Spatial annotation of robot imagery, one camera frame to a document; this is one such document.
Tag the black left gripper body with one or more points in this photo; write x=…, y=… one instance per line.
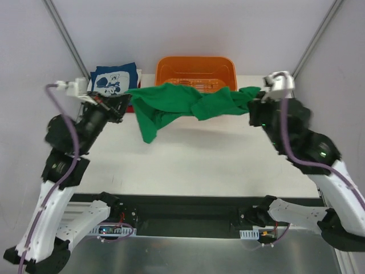
x=114, y=105

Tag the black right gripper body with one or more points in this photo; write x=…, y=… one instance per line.
x=255, y=111

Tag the green t shirt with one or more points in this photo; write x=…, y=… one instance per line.
x=156, y=107

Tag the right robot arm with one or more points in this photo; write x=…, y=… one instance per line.
x=341, y=222

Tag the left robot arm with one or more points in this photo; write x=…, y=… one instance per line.
x=46, y=247

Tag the blue cartoon print t shirt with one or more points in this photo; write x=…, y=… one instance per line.
x=114, y=78

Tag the orange plastic basket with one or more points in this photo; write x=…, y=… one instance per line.
x=206, y=74

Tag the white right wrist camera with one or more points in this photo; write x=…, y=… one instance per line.
x=280, y=84

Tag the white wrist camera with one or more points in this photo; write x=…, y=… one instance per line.
x=280, y=84
x=76, y=88

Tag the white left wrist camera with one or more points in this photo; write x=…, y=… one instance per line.
x=76, y=88

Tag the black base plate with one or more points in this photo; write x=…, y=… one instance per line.
x=206, y=217

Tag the left white cable duct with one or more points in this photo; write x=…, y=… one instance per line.
x=112, y=230

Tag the white cable duct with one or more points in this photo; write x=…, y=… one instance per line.
x=253, y=234
x=112, y=230

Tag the right white cable duct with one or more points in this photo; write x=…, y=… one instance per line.
x=253, y=234

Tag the left aluminium frame post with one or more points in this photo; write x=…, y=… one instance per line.
x=57, y=20

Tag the aluminium frame post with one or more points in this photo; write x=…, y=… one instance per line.
x=327, y=19
x=57, y=20

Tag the right aluminium frame post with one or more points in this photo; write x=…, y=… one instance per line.
x=327, y=19

